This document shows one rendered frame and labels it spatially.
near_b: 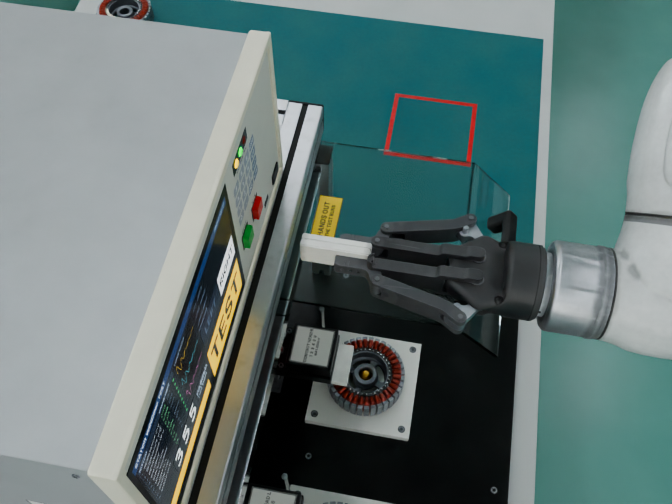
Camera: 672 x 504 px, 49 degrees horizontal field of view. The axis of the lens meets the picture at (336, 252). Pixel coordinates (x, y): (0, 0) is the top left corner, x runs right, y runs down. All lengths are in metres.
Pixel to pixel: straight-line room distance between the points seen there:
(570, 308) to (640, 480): 1.33
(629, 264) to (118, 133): 0.47
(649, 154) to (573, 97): 1.92
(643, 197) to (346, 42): 0.97
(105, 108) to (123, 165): 0.07
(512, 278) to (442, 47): 0.95
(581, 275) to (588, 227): 1.61
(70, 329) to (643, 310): 0.49
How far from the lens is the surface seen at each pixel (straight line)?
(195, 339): 0.64
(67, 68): 0.75
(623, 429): 2.04
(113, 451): 0.53
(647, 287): 0.72
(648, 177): 0.74
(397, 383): 1.07
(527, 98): 1.52
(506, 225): 0.93
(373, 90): 1.49
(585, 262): 0.72
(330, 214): 0.91
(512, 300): 0.71
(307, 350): 1.03
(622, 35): 2.94
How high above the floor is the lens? 1.80
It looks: 57 degrees down
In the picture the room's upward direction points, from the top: straight up
